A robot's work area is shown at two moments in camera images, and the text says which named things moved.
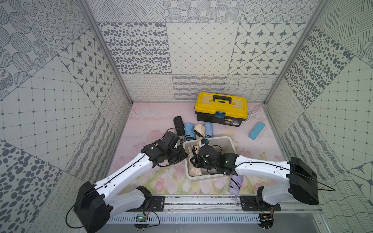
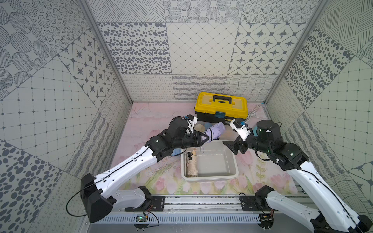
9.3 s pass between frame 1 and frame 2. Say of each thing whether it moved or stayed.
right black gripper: moved
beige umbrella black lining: stayed
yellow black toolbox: stayed
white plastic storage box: moved
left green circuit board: stayed
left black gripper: moved
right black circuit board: stayed
